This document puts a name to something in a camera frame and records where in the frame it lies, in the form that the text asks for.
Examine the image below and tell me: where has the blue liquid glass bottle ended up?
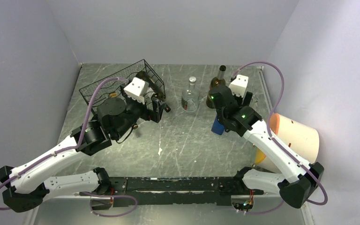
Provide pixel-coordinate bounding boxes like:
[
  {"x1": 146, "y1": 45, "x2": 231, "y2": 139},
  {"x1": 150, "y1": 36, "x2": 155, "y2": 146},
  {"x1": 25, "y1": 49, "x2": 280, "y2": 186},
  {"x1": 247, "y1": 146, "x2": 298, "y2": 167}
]
[{"x1": 211, "y1": 117, "x2": 225, "y2": 135}]

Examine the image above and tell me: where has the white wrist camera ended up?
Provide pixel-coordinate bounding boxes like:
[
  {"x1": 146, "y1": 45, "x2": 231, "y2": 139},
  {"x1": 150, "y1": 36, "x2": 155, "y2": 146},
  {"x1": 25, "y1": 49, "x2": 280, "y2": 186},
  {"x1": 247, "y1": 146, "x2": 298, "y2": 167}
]
[
  {"x1": 229, "y1": 74, "x2": 249, "y2": 97},
  {"x1": 124, "y1": 77, "x2": 149, "y2": 105}
]

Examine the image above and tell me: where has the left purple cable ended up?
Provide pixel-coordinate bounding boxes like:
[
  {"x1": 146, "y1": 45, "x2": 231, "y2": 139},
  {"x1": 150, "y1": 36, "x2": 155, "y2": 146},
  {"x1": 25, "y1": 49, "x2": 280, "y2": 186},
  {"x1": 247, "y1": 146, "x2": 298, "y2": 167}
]
[{"x1": 0, "y1": 77, "x2": 128, "y2": 210}]

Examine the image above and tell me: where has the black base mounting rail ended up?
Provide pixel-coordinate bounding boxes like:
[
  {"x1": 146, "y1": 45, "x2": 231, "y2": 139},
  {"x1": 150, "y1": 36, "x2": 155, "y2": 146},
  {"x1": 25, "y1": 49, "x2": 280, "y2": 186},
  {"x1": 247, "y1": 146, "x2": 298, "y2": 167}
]
[{"x1": 92, "y1": 177, "x2": 264, "y2": 207}]

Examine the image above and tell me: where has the clear bottle red label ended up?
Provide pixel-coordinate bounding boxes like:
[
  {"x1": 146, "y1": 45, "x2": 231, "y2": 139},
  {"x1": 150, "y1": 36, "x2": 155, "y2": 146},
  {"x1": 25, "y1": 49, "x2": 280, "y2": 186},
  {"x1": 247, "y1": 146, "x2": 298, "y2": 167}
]
[{"x1": 250, "y1": 96, "x2": 259, "y2": 108}]

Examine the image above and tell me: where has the cream drum orange lid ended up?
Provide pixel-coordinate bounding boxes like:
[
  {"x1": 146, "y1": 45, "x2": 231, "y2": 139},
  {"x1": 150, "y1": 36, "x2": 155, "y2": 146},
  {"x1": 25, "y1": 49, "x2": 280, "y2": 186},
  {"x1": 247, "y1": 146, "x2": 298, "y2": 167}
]
[{"x1": 270, "y1": 113, "x2": 320, "y2": 163}]

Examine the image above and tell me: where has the dark green labelled wine bottle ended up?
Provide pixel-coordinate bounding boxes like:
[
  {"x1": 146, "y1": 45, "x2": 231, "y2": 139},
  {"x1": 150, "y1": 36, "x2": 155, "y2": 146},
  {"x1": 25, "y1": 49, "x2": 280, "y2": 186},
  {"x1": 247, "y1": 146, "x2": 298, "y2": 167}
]
[{"x1": 136, "y1": 71, "x2": 171, "y2": 113}]

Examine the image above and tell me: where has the tall dark wine bottle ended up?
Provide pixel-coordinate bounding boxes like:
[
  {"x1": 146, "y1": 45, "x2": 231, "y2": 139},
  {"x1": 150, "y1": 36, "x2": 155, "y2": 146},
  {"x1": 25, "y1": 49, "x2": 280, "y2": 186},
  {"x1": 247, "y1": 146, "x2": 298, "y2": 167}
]
[{"x1": 206, "y1": 65, "x2": 226, "y2": 109}]

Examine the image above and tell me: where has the square black-capped liquor bottle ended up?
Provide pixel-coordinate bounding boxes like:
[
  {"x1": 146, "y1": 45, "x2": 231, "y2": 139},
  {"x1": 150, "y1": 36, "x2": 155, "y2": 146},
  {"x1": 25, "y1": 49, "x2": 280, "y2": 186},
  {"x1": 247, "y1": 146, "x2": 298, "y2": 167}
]
[{"x1": 108, "y1": 92, "x2": 118, "y2": 98}]

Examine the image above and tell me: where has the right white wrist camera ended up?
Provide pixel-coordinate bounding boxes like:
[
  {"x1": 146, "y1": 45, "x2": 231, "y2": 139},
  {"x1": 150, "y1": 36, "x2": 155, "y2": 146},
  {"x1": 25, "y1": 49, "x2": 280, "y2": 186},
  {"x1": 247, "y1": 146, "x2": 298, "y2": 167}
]
[{"x1": 229, "y1": 74, "x2": 249, "y2": 97}]

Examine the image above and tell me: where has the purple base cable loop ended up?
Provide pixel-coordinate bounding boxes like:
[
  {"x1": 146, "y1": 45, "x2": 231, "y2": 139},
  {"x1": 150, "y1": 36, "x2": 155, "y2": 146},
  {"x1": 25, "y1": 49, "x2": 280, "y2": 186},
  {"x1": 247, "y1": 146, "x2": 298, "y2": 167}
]
[{"x1": 80, "y1": 192, "x2": 138, "y2": 218}]

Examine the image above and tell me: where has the black wire wine rack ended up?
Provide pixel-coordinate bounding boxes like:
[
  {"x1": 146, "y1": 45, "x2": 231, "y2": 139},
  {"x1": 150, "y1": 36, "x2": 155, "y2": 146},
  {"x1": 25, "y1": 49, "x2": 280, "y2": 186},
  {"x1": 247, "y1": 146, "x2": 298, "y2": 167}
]
[{"x1": 79, "y1": 59, "x2": 166, "y2": 108}]

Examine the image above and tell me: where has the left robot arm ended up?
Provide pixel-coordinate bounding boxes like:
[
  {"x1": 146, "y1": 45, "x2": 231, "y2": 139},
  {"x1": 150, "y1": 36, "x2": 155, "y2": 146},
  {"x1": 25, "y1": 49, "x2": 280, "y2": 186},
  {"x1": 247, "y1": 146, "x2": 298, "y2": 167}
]
[{"x1": 0, "y1": 97, "x2": 171, "y2": 212}]

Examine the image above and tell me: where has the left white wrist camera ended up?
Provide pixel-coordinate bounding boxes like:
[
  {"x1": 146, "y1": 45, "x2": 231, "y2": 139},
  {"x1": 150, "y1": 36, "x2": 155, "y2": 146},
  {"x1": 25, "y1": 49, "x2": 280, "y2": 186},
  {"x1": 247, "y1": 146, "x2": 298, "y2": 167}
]
[{"x1": 124, "y1": 77, "x2": 149, "y2": 105}]

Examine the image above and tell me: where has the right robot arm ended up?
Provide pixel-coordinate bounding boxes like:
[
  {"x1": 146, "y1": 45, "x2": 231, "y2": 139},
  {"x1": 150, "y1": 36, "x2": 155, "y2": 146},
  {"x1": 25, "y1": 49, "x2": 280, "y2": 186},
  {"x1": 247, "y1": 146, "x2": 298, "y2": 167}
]
[{"x1": 209, "y1": 85, "x2": 324, "y2": 209}]

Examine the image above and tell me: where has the clear round silver-capped bottle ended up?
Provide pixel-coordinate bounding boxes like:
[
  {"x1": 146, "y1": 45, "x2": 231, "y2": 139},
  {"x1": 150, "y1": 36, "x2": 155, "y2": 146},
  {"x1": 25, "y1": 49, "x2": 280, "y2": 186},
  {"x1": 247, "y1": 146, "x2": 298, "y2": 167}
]
[{"x1": 181, "y1": 76, "x2": 200, "y2": 113}]

